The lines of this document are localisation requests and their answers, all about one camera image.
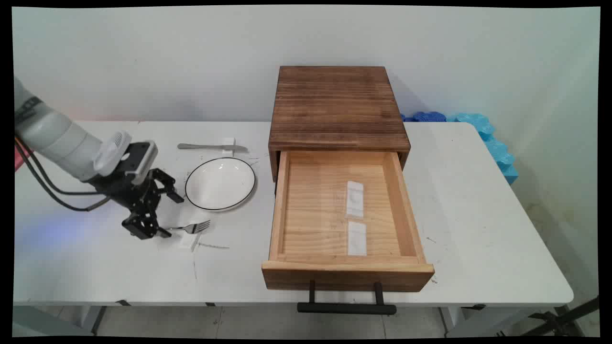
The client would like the white ceramic fork rest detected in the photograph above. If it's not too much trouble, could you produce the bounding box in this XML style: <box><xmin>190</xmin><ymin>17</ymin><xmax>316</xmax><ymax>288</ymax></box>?
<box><xmin>178</xmin><ymin>233</ymin><xmax>201</xmax><ymax>252</ymax></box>

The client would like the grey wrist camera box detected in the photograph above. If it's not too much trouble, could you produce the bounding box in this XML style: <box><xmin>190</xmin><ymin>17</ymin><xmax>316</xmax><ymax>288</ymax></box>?
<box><xmin>125</xmin><ymin>140</ymin><xmax>159</xmax><ymax>186</ymax></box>

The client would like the light blue foam mat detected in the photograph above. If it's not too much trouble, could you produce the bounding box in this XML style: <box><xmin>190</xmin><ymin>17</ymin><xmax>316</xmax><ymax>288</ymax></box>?
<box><xmin>447</xmin><ymin>113</ymin><xmax>519</xmax><ymax>185</ymax></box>

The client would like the white ceramic rest with dimple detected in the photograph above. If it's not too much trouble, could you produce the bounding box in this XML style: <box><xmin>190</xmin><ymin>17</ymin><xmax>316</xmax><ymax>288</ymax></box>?
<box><xmin>345</xmin><ymin>181</ymin><xmax>365</xmax><ymax>220</ymax></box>

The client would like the pink plastic box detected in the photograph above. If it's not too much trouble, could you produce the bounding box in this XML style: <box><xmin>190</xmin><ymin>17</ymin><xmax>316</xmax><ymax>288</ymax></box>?
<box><xmin>13</xmin><ymin>142</ymin><xmax>30</xmax><ymax>172</ymax></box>

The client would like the silver table knife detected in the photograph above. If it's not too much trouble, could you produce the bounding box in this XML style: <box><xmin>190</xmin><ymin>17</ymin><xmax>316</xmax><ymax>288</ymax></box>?
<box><xmin>177</xmin><ymin>142</ymin><xmax>249</xmax><ymax>153</ymax></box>

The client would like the black metal table brace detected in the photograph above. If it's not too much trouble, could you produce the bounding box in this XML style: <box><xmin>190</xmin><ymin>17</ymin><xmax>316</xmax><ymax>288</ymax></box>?
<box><xmin>520</xmin><ymin>296</ymin><xmax>601</xmax><ymax>338</ymax></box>

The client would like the black drawer handle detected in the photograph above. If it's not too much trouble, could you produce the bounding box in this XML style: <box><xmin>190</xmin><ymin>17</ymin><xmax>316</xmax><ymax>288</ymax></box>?
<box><xmin>297</xmin><ymin>279</ymin><xmax>397</xmax><ymax>315</ymax></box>

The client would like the white plate with black rim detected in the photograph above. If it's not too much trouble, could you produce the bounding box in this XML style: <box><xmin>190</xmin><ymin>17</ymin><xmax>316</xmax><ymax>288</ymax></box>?
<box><xmin>185</xmin><ymin>157</ymin><xmax>257</xmax><ymax>211</ymax></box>

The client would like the black cable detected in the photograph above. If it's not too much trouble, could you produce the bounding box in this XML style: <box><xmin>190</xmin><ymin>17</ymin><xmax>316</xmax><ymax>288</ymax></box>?
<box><xmin>15</xmin><ymin>139</ymin><xmax>106</xmax><ymax>196</ymax></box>
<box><xmin>15</xmin><ymin>143</ymin><xmax>111</xmax><ymax>212</ymax></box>

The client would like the dark wooden drawer cabinet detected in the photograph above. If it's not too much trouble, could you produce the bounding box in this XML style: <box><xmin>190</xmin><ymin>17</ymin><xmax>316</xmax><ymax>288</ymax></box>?
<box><xmin>268</xmin><ymin>66</ymin><xmax>412</xmax><ymax>183</ymax></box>

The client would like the silver fork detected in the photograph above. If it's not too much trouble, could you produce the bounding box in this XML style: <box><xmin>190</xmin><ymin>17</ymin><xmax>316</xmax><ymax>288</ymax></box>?
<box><xmin>165</xmin><ymin>220</ymin><xmax>211</xmax><ymax>235</ymax></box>

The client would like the light wooden drawer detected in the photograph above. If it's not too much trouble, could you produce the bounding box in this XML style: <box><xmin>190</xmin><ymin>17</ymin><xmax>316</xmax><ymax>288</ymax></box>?
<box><xmin>262</xmin><ymin>150</ymin><xmax>435</xmax><ymax>293</ymax></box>

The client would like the plain white ceramic rest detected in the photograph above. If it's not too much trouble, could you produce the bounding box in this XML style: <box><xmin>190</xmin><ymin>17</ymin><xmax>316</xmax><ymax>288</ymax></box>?
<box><xmin>347</xmin><ymin>221</ymin><xmax>368</xmax><ymax>257</ymax></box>

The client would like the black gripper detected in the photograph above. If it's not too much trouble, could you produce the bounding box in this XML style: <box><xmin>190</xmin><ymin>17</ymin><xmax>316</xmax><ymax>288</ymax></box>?
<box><xmin>88</xmin><ymin>167</ymin><xmax>185</xmax><ymax>240</ymax></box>

